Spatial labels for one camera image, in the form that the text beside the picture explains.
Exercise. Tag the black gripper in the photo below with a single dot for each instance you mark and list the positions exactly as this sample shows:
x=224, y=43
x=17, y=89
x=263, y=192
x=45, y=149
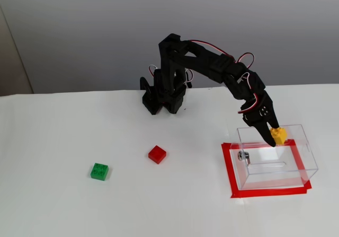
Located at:
x=256, y=118

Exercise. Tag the red lego brick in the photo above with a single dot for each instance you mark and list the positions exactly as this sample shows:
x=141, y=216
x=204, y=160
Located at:
x=157, y=154

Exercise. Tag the transparent plastic box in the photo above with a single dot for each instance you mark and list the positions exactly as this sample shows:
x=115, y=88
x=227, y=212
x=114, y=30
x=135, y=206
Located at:
x=278, y=168

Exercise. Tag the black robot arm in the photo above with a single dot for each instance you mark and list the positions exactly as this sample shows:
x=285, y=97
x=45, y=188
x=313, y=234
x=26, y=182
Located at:
x=201, y=59

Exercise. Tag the black table clamp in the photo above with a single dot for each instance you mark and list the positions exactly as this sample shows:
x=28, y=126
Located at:
x=148, y=101

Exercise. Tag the red tape square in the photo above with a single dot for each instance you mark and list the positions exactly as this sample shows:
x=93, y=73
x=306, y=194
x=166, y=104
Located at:
x=265, y=193

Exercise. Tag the silver cam lock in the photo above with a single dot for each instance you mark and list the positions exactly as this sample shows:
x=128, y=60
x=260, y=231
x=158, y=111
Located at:
x=241, y=156

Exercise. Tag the yellow lego brick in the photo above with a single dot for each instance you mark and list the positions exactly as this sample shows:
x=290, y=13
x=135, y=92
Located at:
x=280, y=136

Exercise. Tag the green lego brick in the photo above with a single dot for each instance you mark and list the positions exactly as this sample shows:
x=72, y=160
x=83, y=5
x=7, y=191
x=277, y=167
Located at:
x=99, y=172

